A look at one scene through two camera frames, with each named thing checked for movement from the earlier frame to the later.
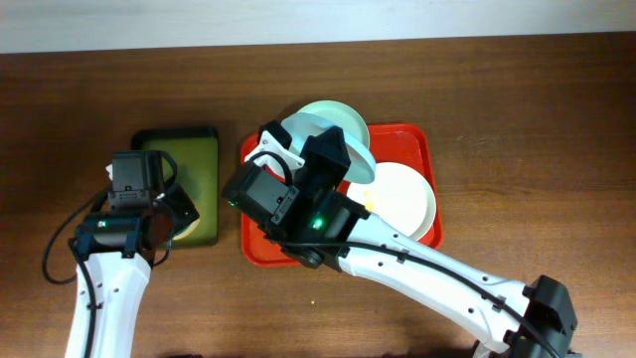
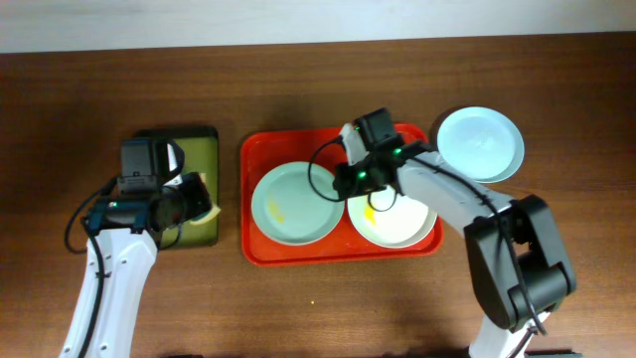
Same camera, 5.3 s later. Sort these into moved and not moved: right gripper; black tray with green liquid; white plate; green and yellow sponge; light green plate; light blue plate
Moved: right gripper; light green plate; light blue plate; green and yellow sponge
Not moved: black tray with green liquid; white plate
